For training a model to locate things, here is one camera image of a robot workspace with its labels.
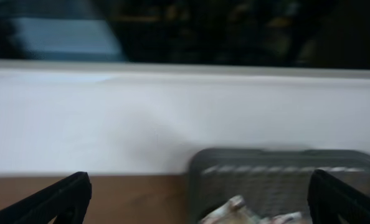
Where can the grey plastic basket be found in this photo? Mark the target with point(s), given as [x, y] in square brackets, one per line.
[271, 182]

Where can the Panifee snack bag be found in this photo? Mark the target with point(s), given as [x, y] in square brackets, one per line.
[288, 218]
[234, 211]

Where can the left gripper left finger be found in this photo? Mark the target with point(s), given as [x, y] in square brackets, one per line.
[64, 202]

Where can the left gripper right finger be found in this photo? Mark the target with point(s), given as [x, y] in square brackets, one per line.
[331, 201]

